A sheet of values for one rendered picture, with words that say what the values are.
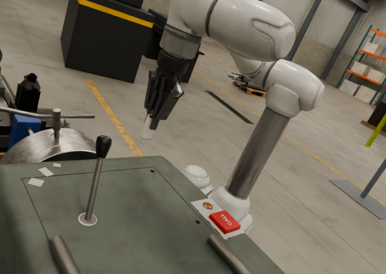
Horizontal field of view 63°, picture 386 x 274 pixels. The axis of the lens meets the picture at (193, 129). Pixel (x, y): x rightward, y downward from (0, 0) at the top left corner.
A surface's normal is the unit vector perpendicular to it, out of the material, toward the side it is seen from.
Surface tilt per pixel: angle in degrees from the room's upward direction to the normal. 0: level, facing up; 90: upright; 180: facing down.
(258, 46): 116
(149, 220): 0
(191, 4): 92
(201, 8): 93
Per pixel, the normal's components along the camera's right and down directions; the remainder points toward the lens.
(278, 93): -0.62, 0.14
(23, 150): -0.26, -0.62
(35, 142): -0.07, -0.74
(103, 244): 0.36, -0.87
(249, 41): -0.52, 0.51
